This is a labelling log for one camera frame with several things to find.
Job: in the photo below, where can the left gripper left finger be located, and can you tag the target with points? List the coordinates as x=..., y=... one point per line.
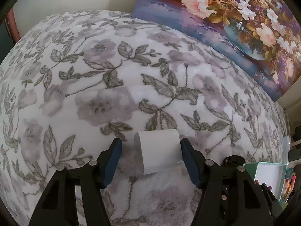
x=57, y=205

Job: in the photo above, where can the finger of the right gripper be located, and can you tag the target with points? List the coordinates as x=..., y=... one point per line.
x=274, y=206

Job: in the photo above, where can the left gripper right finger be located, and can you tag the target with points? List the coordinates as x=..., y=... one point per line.
x=229, y=195

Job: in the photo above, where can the white charger cube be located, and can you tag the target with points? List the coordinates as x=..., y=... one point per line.
x=158, y=150

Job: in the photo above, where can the black toy car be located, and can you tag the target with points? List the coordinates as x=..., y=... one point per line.
x=233, y=161

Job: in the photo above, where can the teal shallow box tray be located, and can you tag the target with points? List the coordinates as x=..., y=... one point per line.
x=272, y=174

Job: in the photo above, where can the colourful toys pile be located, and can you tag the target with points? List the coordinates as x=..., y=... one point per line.
x=288, y=186

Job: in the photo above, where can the black plugged power adapter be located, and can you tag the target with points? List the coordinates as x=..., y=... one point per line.
x=294, y=155

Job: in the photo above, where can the white power strip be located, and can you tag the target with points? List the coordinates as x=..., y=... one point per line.
x=285, y=150

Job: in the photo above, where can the floral grey white blanket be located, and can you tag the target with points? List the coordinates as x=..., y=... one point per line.
x=77, y=80

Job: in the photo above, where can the floral painting canvas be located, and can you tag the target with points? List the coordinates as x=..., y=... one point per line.
x=260, y=36

